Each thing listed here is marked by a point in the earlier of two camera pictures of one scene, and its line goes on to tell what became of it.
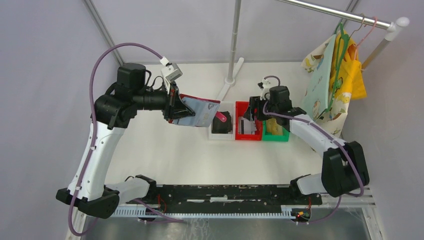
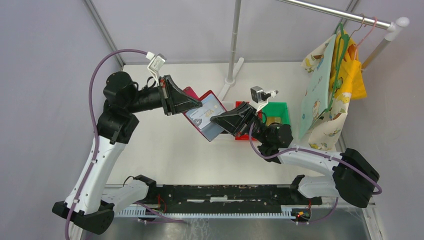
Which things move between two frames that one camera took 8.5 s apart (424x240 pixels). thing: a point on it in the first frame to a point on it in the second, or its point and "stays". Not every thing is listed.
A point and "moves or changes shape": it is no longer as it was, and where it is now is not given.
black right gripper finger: [248, 115] to [235, 121]
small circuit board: [302, 215] stays
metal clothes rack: [391, 26] stays
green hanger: [342, 41] stays
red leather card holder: [205, 111] moves or changes shape
